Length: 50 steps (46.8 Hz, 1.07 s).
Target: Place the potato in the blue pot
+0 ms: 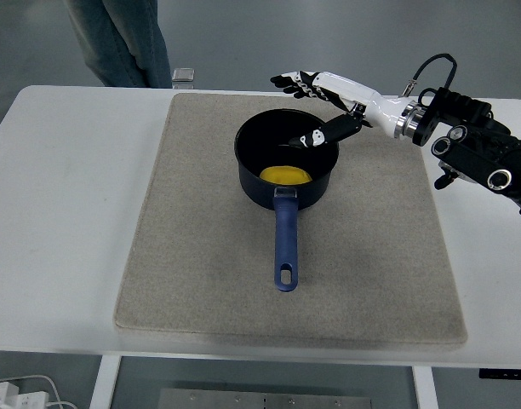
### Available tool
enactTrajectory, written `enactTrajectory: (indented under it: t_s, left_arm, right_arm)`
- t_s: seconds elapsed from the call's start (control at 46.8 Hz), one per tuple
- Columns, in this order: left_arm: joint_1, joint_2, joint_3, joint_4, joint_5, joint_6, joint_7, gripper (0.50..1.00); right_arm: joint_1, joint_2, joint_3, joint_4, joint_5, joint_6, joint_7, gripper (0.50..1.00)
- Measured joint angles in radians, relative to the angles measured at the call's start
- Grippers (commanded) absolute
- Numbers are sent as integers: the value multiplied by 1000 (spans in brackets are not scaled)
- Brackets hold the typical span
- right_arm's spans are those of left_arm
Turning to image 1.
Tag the grey metal plate with screws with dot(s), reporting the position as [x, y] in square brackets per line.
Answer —
[265, 400]

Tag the black table control panel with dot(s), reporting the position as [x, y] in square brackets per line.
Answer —
[505, 373]

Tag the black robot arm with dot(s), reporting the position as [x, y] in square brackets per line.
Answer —
[469, 157]

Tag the white power strip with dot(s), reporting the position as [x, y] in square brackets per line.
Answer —
[22, 399]

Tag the beige fabric mat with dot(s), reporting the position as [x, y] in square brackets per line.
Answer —
[201, 255]

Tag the yellow potato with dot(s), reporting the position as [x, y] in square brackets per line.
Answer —
[284, 175]

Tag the small clear square object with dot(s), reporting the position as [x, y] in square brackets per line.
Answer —
[183, 74]

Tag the white table leg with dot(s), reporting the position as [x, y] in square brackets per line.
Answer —
[425, 389]
[104, 383]

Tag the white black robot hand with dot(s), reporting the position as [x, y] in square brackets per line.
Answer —
[379, 108]

